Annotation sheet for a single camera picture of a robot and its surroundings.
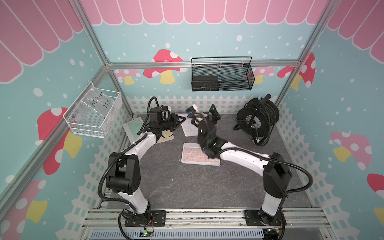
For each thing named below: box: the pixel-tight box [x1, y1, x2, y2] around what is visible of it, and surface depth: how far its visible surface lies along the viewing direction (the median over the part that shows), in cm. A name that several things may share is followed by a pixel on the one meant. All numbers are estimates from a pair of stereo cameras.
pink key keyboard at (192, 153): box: [181, 142, 221, 167], surface depth 96 cm
